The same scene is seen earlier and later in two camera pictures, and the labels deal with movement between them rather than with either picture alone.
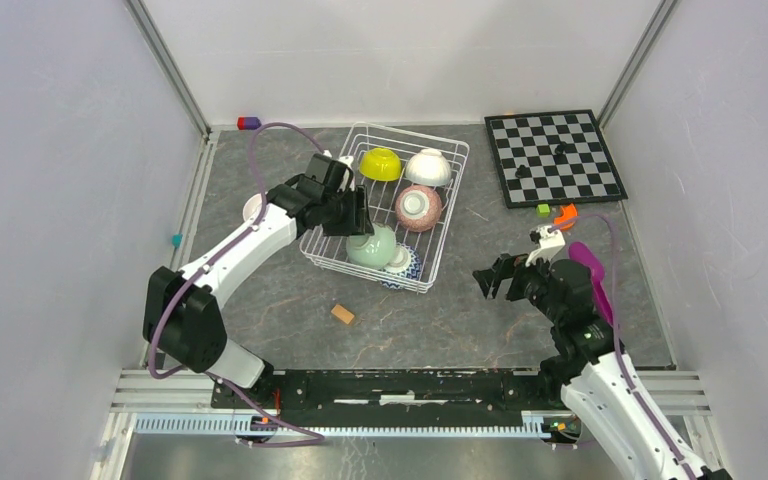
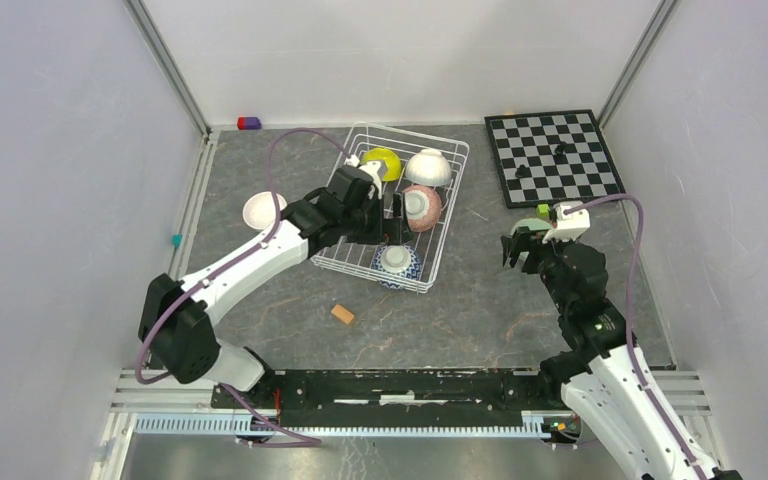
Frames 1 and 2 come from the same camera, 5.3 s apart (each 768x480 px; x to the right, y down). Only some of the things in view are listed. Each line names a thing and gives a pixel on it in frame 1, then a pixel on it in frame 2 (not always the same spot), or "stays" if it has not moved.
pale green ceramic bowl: [371, 251] to [532, 224]
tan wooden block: [342, 313] stays
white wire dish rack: [410, 181] stays
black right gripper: [504, 267] to [523, 239]
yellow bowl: [380, 164] stays
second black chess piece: [523, 172] stays
